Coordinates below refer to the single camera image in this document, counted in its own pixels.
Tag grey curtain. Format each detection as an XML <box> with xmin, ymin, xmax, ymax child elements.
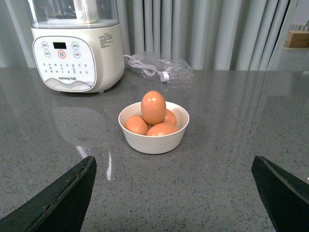
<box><xmin>0</xmin><ymin>0</ymin><xmax>299</xmax><ymax>71</ymax></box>

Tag white ceramic bowl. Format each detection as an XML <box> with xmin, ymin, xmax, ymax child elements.
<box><xmin>118</xmin><ymin>102</ymin><xmax>190</xmax><ymax>155</ymax></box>

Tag brown egg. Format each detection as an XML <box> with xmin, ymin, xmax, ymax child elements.
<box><xmin>146</xmin><ymin>122</ymin><xmax>179</xmax><ymax>136</ymax></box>
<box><xmin>125</xmin><ymin>114</ymin><xmax>149</xmax><ymax>135</ymax></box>
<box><xmin>140</xmin><ymin>90</ymin><xmax>166</xmax><ymax>126</ymax></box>
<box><xmin>163</xmin><ymin>109</ymin><xmax>177</xmax><ymax>125</ymax></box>

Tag white Joyoung soymilk maker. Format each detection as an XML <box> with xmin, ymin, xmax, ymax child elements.
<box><xmin>28</xmin><ymin>0</ymin><xmax>125</xmax><ymax>93</ymax></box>

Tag white power cable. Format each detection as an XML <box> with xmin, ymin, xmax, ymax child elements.
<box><xmin>123</xmin><ymin>54</ymin><xmax>170</xmax><ymax>84</ymax></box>

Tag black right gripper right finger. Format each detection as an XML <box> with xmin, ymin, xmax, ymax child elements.
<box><xmin>251</xmin><ymin>156</ymin><xmax>309</xmax><ymax>232</ymax></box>

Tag brown egg back in bowl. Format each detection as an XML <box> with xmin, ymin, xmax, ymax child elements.
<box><xmin>163</xmin><ymin>109</ymin><xmax>177</xmax><ymax>125</ymax></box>

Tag brown egg left in bowl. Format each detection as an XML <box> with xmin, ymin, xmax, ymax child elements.
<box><xmin>125</xmin><ymin>114</ymin><xmax>149</xmax><ymax>135</ymax></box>

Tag brown cardboard box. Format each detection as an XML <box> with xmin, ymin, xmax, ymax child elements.
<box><xmin>284</xmin><ymin>30</ymin><xmax>309</xmax><ymax>48</ymax></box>

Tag brown egg front in bowl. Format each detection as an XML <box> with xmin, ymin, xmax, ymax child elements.
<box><xmin>146</xmin><ymin>122</ymin><xmax>179</xmax><ymax>136</ymax></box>

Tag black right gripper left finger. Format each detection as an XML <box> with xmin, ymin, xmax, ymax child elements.
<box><xmin>0</xmin><ymin>156</ymin><xmax>97</xmax><ymax>232</ymax></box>

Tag brown top egg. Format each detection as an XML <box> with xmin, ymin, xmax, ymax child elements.
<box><xmin>140</xmin><ymin>90</ymin><xmax>166</xmax><ymax>126</ymax></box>

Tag clear plastic bag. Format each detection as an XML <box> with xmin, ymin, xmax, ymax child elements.
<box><xmin>124</xmin><ymin>51</ymin><xmax>196</xmax><ymax>85</ymax></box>

